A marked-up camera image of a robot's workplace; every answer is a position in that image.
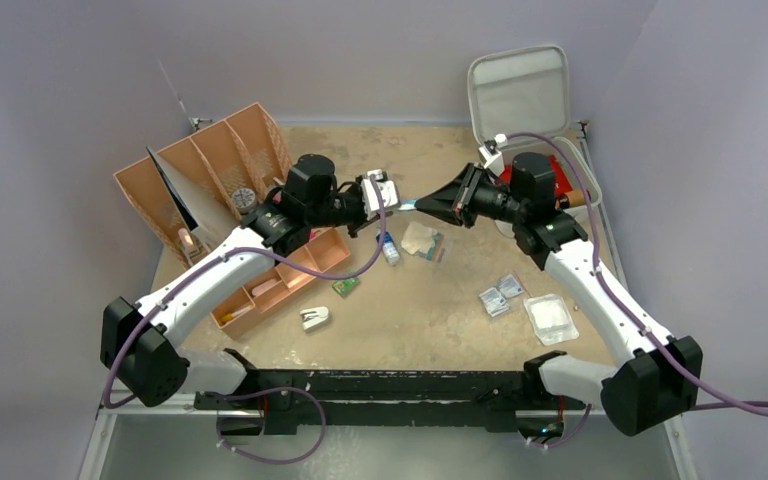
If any blue white wipes packet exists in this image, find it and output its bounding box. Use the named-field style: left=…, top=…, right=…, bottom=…
left=398, top=199, right=417, bottom=212

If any red first aid pouch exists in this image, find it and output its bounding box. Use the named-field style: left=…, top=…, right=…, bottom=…
left=500, top=154, right=573, bottom=197

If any brown bottle orange cap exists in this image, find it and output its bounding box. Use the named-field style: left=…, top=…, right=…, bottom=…
left=555, top=189, right=590, bottom=210

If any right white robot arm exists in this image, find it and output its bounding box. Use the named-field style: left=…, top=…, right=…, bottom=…
left=414, top=153, right=703, bottom=436

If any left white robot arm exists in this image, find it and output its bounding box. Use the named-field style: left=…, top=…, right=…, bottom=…
left=100, top=154, right=392, bottom=409

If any beige gauze wrap packet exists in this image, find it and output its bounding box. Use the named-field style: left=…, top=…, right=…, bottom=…
left=400, top=221, right=449, bottom=263

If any pink desk tray organizer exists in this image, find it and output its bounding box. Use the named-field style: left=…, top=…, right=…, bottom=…
left=211, top=228, right=352, bottom=338

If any blue white bandage roll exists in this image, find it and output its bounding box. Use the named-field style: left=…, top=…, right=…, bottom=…
left=376, top=232, right=401, bottom=266

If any green small box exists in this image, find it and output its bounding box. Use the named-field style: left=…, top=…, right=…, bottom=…
left=332, top=277, right=360, bottom=298

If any blue grey tape roll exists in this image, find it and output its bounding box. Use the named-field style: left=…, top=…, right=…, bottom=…
left=231, top=187, right=259, bottom=215

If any alcohol pad sachet pair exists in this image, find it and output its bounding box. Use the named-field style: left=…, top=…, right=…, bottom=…
left=479, top=287, right=510, bottom=318

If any grey open storage case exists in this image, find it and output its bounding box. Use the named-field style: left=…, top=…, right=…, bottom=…
left=467, top=45, right=602, bottom=209

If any white stapler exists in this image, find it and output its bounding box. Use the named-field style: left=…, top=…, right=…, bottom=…
left=299, top=306, right=330, bottom=333

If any pink file organizer rack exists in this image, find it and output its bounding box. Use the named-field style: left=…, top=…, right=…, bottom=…
left=114, top=103, right=292, bottom=266

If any dark folder in rack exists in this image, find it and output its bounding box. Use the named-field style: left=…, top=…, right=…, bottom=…
left=147, top=147, right=239, bottom=249

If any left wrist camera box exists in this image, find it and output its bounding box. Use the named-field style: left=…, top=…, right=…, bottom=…
left=359, top=169, right=401, bottom=218

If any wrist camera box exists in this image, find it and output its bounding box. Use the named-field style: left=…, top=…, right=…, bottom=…
left=478, top=134, right=508, bottom=176
left=359, top=169, right=401, bottom=218

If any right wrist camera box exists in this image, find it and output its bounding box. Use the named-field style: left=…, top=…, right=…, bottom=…
left=478, top=134, right=508, bottom=176

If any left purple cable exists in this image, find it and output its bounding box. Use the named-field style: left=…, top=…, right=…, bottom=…
left=102, top=173, right=389, bottom=410

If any base loop purple cable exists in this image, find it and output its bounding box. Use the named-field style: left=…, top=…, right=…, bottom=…
left=214, top=386, right=329, bottom=466

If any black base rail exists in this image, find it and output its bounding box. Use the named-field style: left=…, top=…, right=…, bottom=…
left=194, top=362, right=584, bottom=436

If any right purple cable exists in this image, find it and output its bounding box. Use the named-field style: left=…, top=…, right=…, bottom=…
left=503, top=131, right=768, bottom=452

